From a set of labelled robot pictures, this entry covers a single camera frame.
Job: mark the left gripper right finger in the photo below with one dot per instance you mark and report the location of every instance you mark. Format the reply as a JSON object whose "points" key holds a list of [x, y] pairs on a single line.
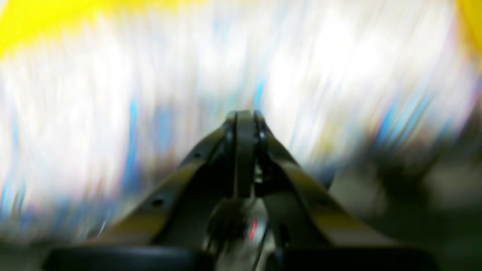
{"points": [[301, 212]]}

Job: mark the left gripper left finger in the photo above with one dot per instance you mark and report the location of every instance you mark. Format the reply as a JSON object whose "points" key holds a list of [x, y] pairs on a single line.
{"points": [[206, 175]]}

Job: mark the yellow T-shirt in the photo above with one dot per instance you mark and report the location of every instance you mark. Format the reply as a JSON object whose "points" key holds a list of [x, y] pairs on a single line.
{"points": [[23, 22]]}

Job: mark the blue patterned tablecloth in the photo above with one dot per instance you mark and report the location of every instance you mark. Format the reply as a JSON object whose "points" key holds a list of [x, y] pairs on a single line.
{"points": [[88, 115]]}

